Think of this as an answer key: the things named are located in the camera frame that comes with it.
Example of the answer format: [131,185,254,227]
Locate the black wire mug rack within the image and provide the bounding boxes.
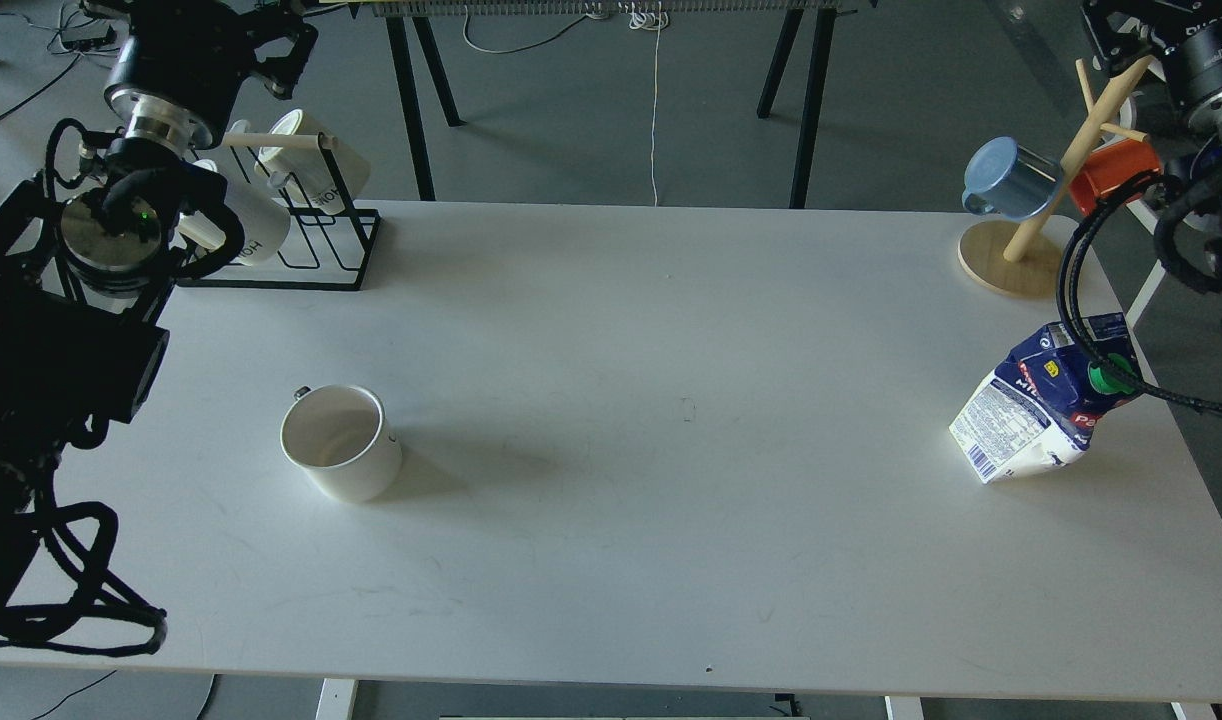
[182,145,381,291]

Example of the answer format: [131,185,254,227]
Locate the white hanging cable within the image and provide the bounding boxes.
[628,9,671,207]

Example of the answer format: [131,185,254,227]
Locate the white chair frame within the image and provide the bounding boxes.
[1124,200,1172,329]

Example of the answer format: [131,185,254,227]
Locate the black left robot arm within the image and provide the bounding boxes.
[0,1,318,659]

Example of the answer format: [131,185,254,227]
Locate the blue mug on tree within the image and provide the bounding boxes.
[960,136,1066,222]

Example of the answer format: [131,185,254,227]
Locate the black floor cables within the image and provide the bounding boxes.
[0,0,132,137]

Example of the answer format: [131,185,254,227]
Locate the wooden mug tree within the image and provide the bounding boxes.
[958,56,1161,299]

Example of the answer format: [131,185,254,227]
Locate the white mug on rack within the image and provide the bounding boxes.
[253,141,371,218]
[177,174,292,266]

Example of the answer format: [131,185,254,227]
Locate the blue white milk carton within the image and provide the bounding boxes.
[949,321,1140,484]

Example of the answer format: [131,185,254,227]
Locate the white mug front on rack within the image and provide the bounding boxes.
[177,174,292,266]

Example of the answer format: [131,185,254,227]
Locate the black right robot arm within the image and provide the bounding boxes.
[1056,1,1222,419]

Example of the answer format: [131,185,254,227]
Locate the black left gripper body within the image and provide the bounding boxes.
[82,1,319,152]

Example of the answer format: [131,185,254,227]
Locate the orange mug on tree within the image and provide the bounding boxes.
[1068,138,1161,218]

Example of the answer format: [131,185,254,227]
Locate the black legged background table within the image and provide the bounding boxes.
[301,0,877,210]

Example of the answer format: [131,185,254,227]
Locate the white mug rear on rack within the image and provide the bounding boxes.
[253,141,371,218]

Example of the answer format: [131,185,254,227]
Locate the white enamel mug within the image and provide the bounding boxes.
[279,384,404,502]

